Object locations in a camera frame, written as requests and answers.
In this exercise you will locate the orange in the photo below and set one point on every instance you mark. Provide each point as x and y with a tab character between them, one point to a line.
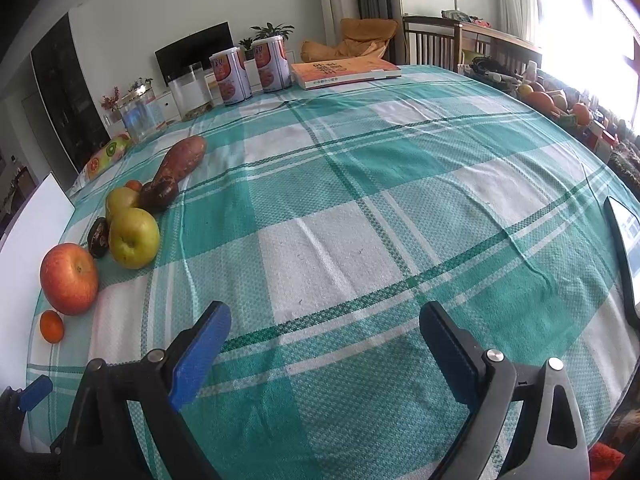
581	112
540	101

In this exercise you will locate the red apple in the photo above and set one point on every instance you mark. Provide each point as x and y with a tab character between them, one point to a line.
69	278

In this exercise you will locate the orange bean bag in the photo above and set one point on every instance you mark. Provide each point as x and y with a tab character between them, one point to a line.
365	35

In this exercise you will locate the white foam board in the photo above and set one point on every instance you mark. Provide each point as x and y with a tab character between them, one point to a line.
27	260

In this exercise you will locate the white curtain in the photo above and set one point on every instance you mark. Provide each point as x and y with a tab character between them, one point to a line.
337	0

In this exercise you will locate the window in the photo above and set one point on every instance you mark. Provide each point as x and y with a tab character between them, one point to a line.
590	25

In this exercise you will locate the wooden chair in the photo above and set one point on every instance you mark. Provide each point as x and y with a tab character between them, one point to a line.
425	42

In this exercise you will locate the brown sweet potato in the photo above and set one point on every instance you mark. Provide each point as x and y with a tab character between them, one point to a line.
182	157

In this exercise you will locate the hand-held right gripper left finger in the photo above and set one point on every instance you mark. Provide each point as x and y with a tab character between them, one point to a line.
200	355

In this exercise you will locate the dark brown wrinkled fruit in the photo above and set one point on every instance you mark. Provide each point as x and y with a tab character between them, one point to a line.
159	194

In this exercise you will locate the clear glass jar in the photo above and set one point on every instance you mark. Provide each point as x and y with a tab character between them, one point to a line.
140	115

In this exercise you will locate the small orange tangerine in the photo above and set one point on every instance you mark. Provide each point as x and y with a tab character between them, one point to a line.
51	326

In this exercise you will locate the black lidded plastic jar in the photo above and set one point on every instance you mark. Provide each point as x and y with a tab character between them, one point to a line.
192	91

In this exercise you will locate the small orange tomato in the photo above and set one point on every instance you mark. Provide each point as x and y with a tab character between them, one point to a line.
133	185

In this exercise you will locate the yellow apple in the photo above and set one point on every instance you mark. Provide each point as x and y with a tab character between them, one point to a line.
120	200

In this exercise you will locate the green leafy potted plant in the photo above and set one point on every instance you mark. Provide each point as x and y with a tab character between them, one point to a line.
272	31

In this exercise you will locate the black tall cabinet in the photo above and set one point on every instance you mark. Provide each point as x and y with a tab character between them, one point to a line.
65	95

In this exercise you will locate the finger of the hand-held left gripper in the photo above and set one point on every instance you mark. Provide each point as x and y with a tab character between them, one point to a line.
35	392

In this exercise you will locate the small green potted plant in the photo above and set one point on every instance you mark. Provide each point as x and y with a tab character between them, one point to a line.
246	45

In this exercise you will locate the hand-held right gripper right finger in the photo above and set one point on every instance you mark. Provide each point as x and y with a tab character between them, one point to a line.
450	355

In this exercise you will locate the black television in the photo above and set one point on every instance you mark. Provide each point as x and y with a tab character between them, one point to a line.
192	50

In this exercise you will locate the red flower bouquet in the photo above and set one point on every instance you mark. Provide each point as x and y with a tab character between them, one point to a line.
110	100

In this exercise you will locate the green plaid tablecloth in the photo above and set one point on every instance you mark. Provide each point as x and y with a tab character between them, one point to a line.
350	210

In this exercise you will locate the fruit print tissue pack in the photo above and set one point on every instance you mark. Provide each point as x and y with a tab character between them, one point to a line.
107	154

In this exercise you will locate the orange label can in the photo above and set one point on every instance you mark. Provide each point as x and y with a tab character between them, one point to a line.
231	77
271	64

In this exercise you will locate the green apple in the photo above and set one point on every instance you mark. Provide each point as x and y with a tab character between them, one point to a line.
134	237

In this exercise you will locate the orange cover book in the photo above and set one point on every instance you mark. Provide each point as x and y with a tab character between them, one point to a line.
345	72

